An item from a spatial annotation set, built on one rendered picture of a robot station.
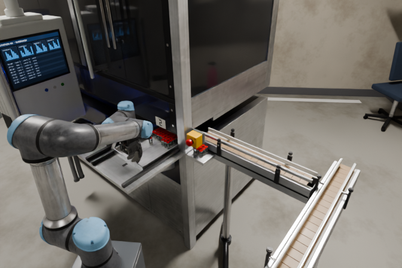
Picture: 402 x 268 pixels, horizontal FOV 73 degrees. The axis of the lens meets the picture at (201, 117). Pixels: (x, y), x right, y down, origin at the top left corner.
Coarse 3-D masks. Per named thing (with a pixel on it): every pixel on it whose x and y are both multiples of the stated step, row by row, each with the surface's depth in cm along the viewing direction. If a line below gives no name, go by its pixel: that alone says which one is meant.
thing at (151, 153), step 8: (144, 144) 167; (160, 144) 167; (176, 144) 167; (120, 152) 160; (144, 152) 160; (152, 152) 160; (160, 152) 160; (168, 152) 156; (128, 160) 151; (144, 160) 153; (152, 160) 148; (144, 168) 144
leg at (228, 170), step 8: (232, 168) 162; (232, 176) 165; (224, 184) 170; (232, 184) 169; (224, 192) 172; (224, 200) 176; (224, 208) 179; (224, 216) 182; (224, 224) 186; (224, 232) 189
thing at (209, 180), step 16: (240, 112) 202; (256, 112) 216; (224, 128) 185; (240, 128) 204; (256, 128) 226; (256, 144) 237; (160, 176) 188; (208, 176) 188; (224, 176) 208; (240, 176) 232; (144, 192) 214; (160, 192) 197; (176, 192) 182; (208, 192) 195; (160, 208) 207; (176, 208) 190; (208, 208) 203; (176, 224) 200
